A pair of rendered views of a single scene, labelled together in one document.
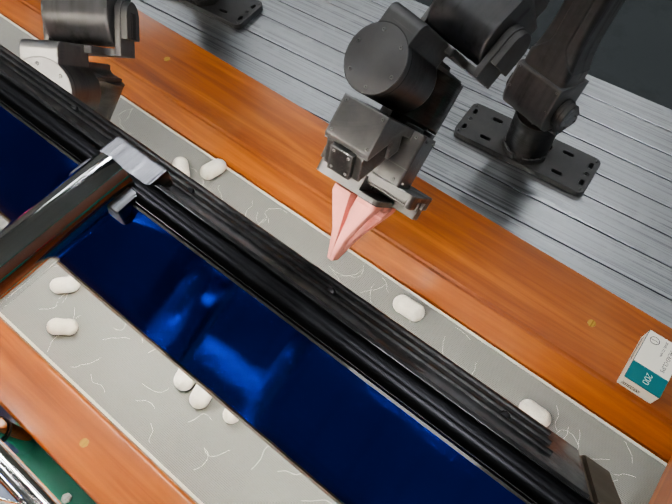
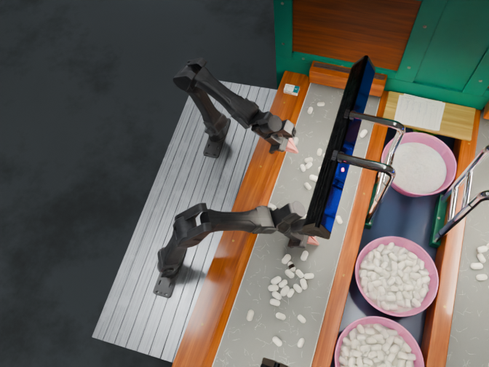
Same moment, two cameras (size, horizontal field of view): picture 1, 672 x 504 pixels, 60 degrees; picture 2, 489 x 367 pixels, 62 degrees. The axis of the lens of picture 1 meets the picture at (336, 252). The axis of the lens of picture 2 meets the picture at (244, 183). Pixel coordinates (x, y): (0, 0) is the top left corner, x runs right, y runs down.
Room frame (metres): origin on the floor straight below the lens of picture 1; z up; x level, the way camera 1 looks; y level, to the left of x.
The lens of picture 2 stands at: (0.60, 0.71, 2.16)
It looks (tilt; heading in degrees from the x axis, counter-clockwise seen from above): 64 degrees down; 263
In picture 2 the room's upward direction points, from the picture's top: 13 degrees counter-clockwise
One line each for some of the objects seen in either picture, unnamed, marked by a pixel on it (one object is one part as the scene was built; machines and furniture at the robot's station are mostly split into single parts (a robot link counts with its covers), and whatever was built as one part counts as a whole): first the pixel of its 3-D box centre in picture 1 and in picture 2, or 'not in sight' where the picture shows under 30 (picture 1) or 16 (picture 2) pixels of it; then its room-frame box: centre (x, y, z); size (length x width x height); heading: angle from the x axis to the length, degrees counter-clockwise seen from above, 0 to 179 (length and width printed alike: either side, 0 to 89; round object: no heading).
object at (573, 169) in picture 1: (532, 131); (215, 132); (0.55, -0.27, 0.71); 0.20 x 0.07 x 0.08; 55
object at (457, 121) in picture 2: not in sight; (428, 115); (-0.26, 0.02, 0.77); 0.33 x 0.15 x 0.01; 142
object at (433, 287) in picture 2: not in sight; (393, 277); (0.15, 0.54, 0.72); 0.27 x 0.27 x 0.10
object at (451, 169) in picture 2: not in sight; (415, 168); (-0.12, 0.19, 0.72); 0.27 x 0.27 x 0.10
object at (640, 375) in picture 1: (650, 366); (291, 89); (0.19, -0.30, 0.77); 0.06 x 0.04 x 0.02; 142
